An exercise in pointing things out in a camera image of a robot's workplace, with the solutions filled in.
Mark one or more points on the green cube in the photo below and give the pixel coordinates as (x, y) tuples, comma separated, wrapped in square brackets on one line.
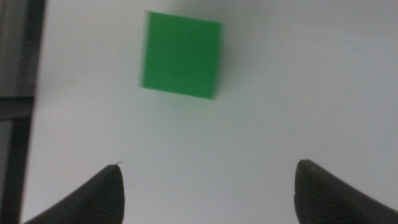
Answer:
[(182, 56)]

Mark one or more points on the black metal frame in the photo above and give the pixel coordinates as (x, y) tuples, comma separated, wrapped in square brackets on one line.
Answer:
[(18, 124)]

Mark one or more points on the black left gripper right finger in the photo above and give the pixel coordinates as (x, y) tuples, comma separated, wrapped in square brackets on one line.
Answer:
[(326, 199)]

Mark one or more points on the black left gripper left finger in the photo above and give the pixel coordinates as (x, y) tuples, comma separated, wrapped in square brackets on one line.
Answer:
[(93, 202)]

